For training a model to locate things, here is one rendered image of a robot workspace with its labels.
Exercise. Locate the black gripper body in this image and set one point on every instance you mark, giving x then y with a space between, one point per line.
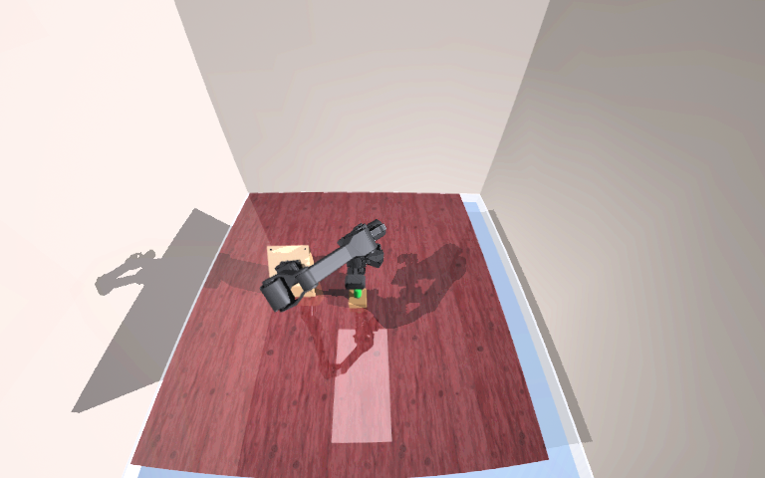
356 280

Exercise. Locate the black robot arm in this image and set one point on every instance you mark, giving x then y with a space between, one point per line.
360 242

